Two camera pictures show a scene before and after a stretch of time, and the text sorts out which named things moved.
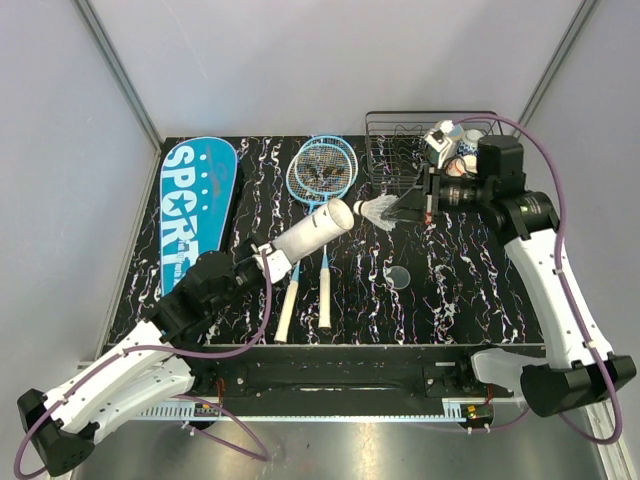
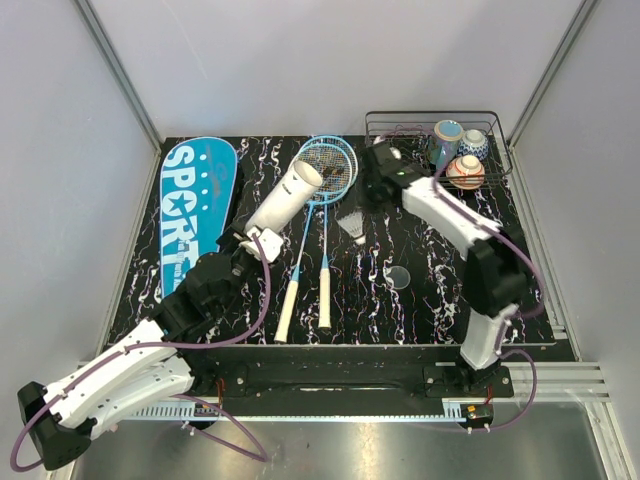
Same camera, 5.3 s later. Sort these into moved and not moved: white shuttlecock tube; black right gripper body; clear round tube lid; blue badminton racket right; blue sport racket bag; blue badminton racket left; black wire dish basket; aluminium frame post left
Moved: black right gripper body; white shuttlecock tube
Not moved: aluminium frame post left; clear round tube lid; black wire dish basket; blue sport racket bag; blue badminton racket left; blue badminton racket right
